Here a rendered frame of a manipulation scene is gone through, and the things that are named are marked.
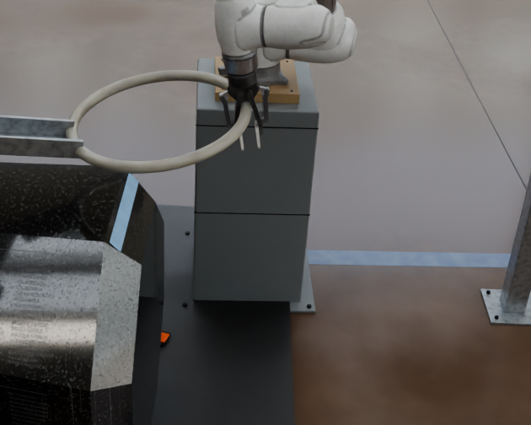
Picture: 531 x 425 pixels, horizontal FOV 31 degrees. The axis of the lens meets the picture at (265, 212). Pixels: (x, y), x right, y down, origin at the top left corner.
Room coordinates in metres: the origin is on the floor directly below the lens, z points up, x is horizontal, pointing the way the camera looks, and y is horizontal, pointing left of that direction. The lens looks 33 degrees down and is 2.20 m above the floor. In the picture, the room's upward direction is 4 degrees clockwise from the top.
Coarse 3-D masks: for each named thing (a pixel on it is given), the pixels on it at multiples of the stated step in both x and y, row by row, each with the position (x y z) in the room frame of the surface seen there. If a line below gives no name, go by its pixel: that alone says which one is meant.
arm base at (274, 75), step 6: (222, 66) 2.89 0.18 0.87; (276, 66) 2.88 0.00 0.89; (222, 72) 2.87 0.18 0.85; (258, 72) 2.84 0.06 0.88; (264, 72) 2.85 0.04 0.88; (270, 72) 2.86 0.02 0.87; (276, 72) 2.88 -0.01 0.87; (258, 78) 2.84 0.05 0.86; (264, 78) 2.84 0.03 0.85; (270, 78) 2.85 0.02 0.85; (276, 78) 2.86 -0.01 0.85; (282, 78) 2.86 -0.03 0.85; (264, 84) 2.84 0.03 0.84; (270, 84) 2.84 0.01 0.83; (282, 84) 2.85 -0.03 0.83
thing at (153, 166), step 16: (128, 80) 2.39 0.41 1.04; (144, 80) 2.40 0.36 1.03; (160, 80) 2.41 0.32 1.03; (176, 80) 2.41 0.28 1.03; (192, 80) 2.40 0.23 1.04; (208, 80) 2.37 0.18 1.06; (224, 80) 2.35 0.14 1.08; (96, 96) 2.31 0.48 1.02; (80, 112) 2.23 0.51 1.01; (240, 112) 2.18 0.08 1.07; (240, 128) 2.10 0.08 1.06; (224, 144) 2.04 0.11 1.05; (96, 160) 1.99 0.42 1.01; (112, 160) 1.98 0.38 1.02; (160, 160) 1.97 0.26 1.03; (176, 160) 1.97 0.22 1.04; (192, 160) 1.98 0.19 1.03
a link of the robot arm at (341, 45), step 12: (324, 0) 2.78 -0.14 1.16; (336, 12) 2.83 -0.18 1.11; (336, 24) 2.81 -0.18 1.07; (348, 24) 2.85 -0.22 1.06; (336, 36) 2.81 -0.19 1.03; (348, 36) 2.83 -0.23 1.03; (312, 48) 2.81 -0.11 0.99; (324, 48) 2.81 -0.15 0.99; (336, 48) 2.81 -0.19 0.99; (348, 48) 2.82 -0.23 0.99; (300, 60) 2.85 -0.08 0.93; (312, 60) 2.84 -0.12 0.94; (324, 60) 2.83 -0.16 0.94; (336, 60) 2.83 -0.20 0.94
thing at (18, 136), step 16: (0, 128) 2.08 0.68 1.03; (16, 128) 2.10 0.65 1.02; (32, 128) 2.11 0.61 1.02; (48, 128) 2.13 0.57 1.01; (64, 128) 2.14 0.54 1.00; (0, 144) 1.97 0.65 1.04; (16, 144) 1.99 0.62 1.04; (32, 144) 2.00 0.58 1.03; (48, 144) 2.02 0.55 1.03; (64, 144) 2.04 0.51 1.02; (80, 144) 2.05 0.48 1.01
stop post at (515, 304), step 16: (528, 192) 2.81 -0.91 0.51; (528, 208) 2.77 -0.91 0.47; (528, 224) 2.76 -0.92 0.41; (528, 240) 2.76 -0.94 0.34; (512, 256) 2.81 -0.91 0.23; (528, 256) 2.76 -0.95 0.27; (512, 272) 2.77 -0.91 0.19; (528, 272) 2.76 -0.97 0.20; (512, 288) 2.76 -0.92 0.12; (528, 288) 2.76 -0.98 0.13; (496, 304) 2.80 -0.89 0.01; (512, 304) 2.76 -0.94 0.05; (528, 304) 2.82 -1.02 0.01; (496, 320) 2.71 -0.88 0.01; (512, 320) 2.72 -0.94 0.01; (528, 320) 2.72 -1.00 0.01
